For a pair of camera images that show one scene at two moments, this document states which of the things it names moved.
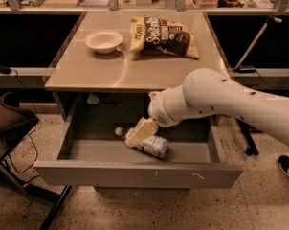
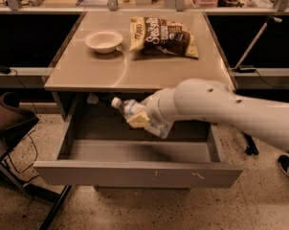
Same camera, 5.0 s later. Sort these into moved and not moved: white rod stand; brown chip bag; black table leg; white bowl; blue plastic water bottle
Moved: blue plastic water bottle
Not moved: white rod stand; black table leg; brown chip bag; white bowl
